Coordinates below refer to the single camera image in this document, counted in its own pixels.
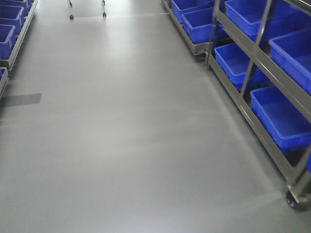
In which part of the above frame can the blue bin lower middle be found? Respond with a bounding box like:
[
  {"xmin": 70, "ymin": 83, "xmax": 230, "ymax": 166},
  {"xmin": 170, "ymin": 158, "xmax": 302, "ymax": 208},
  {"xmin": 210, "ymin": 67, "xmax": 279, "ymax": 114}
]
[{"xmin": 214, "ymin": 43, "xmax": 270, "ymax": 91}]

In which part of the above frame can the blue bin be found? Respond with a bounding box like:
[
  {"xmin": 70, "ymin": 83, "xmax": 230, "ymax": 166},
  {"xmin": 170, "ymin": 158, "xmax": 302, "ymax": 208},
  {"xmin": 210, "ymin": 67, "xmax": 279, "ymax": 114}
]
[
  {"xmin": 225, "ymin": 0, "xmax": 311, "ymax": 42},
  {"xmin": 269, "ymin": 29, "xmax": 311, "ymax": 94},
  {"xmin": 214, "ymin": 43, "xmax": 270, "ymax": 91},
  {"xmin": 250, "ymin": 86, "xmax": 311, "ymax": 153}
]

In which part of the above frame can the blue bin far rack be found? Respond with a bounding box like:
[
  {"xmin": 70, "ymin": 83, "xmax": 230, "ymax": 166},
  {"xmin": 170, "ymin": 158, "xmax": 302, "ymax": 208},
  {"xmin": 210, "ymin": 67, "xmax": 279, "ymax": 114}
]
[{"xmin": 182, "ymin": 7, "xmax": 213, "ymax": 44}]

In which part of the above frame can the blue bin rack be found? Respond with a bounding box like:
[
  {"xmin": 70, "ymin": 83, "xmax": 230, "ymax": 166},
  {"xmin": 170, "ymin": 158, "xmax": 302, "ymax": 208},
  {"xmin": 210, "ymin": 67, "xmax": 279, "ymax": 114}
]
[
  {"xmin": 0, "ymin": 24, "xmax": 16, "ymax": 59},
  {"xmin": 182, "ymin": 7, "xmax": 213, "ymax": 44}
]

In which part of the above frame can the steel rack on wheels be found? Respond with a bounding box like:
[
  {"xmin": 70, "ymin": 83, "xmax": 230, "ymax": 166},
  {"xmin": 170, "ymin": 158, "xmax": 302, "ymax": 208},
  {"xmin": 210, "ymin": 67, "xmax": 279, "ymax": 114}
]
[{"xmin": 206, "ymin": 0, "xmax": 311, "ymax": 210}]

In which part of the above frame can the blue bin lower front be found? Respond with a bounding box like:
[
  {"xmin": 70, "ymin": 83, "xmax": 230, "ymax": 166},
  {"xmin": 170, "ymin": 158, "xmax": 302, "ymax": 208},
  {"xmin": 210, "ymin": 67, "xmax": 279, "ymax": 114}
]
[{"xmin": 250, "ymin": 86, "xmax": 311, "ymax": 153}]

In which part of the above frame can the blue bin upper right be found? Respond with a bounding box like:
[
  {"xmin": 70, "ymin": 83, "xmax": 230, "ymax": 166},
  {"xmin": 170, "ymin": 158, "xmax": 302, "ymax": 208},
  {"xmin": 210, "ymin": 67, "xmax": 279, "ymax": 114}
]
[{"xmin": 269, "ymin": 29, "xmax": 311, "ymax": 94}]

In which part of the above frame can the blue bin upper back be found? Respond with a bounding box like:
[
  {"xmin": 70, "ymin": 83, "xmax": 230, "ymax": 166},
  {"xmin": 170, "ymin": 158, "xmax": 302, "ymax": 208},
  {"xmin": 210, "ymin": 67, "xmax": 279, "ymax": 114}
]
[{"xmin": 225, "ymin": 0, "xmax": 311, "ymax": 42}]

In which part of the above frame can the blue bin left rack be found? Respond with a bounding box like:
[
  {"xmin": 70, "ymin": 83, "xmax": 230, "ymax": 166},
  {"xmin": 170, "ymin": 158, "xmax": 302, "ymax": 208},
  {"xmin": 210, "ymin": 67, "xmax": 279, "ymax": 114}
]
[{"xmin": 0, "ymin": 24, "xmax": 16, "ymax": 59}]

